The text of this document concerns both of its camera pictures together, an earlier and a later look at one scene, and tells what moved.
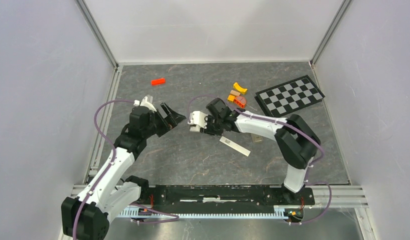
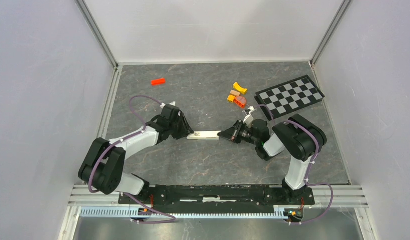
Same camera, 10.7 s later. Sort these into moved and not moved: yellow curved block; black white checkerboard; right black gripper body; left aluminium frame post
Moved: right black gripper body
Not moved: yellow curved block; black white checkerboard; left aluminium frame post
